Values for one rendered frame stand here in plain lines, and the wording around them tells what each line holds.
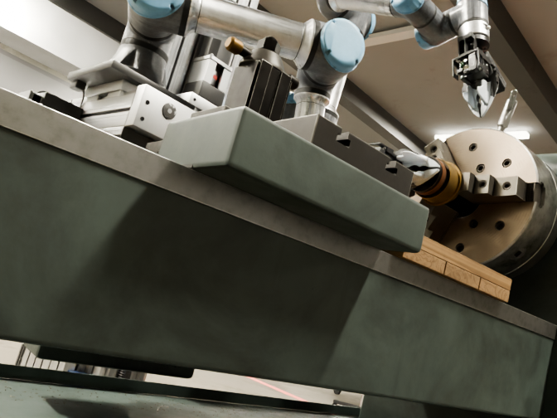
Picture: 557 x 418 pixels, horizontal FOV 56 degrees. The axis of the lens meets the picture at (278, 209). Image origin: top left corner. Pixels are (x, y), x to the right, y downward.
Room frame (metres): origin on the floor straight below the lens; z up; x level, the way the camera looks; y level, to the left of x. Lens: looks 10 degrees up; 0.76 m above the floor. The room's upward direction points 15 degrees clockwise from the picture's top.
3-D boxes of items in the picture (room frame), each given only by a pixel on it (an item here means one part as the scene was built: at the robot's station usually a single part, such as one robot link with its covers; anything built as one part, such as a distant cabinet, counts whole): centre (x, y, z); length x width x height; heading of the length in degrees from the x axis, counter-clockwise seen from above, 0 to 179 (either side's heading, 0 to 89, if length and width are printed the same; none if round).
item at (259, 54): (0.81, 0.09, 1.13); 0.08 x 0.08 x 0.03
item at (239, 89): (0.81, 0.08, 1.07); 0.07 x 0.07 x 0.10; 38
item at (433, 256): (0.92, -0.18, 0.88); 0.36 x 0.30 x 0.04; 38
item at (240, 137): (0.74, 0.10, 0.89); 0.53 x 0.30 x 0.06; 38
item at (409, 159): (0.95, -0.23, 1.10); 0.09 x 0.06 x 0.03; 37
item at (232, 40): (0.77, 0.13, 1.13); 0.04 x 0.02 x 0.02; 128
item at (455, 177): (1.00, -0.29, 1.08); 0.09 x 0.09 x 0.09; 39
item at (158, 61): (1.18, 0.41, 1.21); 0.15 x 0.15 x 0.10
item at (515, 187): (0.97, -0.40, 1.09); 0.12 x 0.11 x 0.05; 38
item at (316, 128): (0.76, 0.05, 0.95); 0.43 x 0.18 x 0.04; 38
